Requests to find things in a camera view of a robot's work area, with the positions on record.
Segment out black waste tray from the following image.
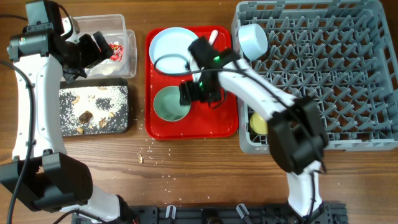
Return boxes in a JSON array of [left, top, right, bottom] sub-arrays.
[[58, 78, 130, 138]]

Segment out light blue plate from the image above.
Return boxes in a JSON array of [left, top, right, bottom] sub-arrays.
[[149, 27, 199, 73]]

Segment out red snack wrapper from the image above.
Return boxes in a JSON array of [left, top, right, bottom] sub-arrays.
[[109, 44, 124, 62]]

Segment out white napkin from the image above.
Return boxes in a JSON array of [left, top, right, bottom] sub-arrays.
[[85, 59, 124, 77]]

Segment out clear plastic bin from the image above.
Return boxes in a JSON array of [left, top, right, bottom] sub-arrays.
[[74, 14, 137, 79]]

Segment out food scrap on table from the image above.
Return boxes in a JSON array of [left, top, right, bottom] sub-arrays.
[[138, 154, 144, 164]]

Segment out yellow cup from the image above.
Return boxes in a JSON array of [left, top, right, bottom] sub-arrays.
[[249, 113, 268, 135]]

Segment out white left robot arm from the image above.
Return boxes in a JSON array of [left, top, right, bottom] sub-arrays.
[[1, 1, 136, 223]]

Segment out light blue bowl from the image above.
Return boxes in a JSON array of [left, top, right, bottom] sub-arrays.
[[238, 24, 268, 60]]

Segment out green bowl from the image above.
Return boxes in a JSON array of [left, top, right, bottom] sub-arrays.
[[153, 86, 191, 122]]

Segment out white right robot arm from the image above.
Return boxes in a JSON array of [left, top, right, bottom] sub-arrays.
[[179, 37, 328, 223]]

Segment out rice and food waste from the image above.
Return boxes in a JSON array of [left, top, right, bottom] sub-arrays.
[[59, 85, 129, 136]]

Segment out red serving tray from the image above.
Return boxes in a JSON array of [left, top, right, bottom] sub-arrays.
[[145, 28, 239, 140]]

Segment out black mounting rail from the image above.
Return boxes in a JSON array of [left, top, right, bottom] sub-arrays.
[[71, 203, 348, 224]]

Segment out grey dishwasher rack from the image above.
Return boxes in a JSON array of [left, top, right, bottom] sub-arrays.
[[231, 0, 397, 151]]

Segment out pink plastic fork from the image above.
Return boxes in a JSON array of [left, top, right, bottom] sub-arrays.
[[208, 29, 218, 45]]

